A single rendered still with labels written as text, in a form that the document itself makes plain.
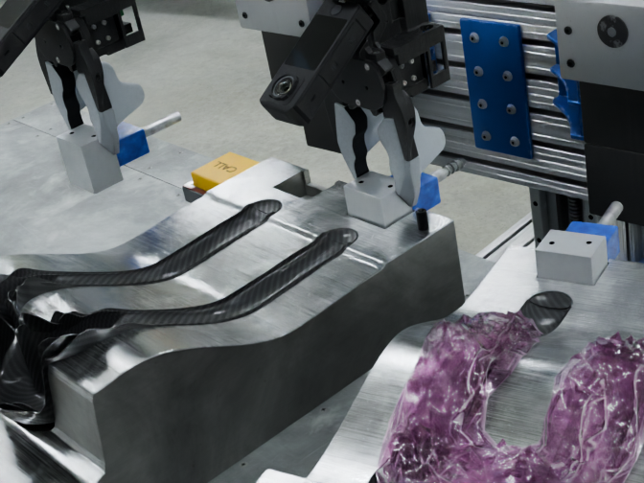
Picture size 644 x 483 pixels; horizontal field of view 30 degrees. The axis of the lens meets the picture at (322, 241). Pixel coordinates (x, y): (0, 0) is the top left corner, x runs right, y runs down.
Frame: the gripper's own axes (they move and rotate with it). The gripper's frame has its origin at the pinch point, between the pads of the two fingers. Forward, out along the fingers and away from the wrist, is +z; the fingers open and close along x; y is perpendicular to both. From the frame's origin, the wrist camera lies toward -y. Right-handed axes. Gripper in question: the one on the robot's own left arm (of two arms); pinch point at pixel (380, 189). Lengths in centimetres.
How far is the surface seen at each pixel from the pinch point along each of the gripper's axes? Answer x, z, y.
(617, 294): -22.7, 5.6, 4.0
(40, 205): 52, 11, -11
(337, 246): -0.5, 2.6, -6.5
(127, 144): 26.9, -2.6, -9.6
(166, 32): 304, 92, 161
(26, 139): 72, 11, -1
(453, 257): -7.0, 5.7, 1.2
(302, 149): 176, 92, 119
